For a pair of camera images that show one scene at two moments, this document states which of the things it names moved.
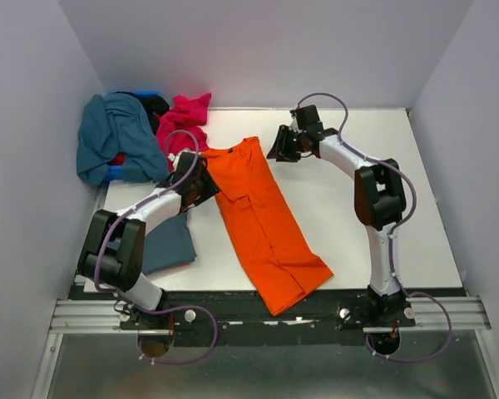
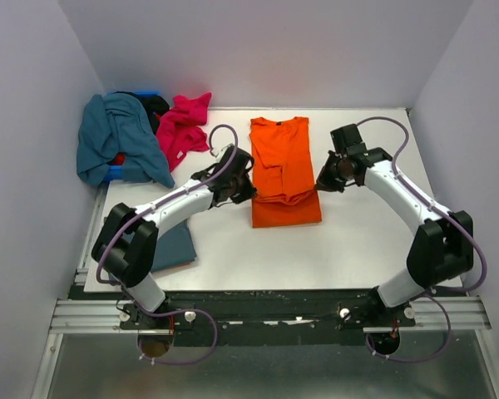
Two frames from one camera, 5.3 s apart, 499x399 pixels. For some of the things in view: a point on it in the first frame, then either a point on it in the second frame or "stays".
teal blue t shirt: (114, 124) stays
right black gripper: (279, 150) to (324, 180)
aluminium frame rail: (90, 317) stays
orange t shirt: (274, 244) to (283, 173)
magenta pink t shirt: (190, 114) stays
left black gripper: (211, 186) to (249, 193)
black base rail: (338, 313) stays
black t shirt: (155, 105) stays
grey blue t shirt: (170, 243) stays
